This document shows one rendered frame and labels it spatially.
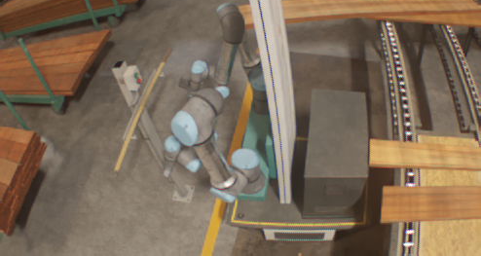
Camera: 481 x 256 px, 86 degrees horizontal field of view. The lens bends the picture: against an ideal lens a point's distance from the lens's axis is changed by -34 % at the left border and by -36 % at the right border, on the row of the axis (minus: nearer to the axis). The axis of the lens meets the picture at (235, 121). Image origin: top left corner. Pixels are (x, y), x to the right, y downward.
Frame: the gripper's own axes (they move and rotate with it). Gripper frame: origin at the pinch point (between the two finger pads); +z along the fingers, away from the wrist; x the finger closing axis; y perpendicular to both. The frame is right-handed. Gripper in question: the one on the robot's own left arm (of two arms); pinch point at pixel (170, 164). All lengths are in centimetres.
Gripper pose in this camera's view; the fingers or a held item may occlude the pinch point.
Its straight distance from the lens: 200.0
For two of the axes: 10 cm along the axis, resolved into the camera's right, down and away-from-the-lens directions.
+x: -2.8, 8.4, -4.6
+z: -1.9, 4.3, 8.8
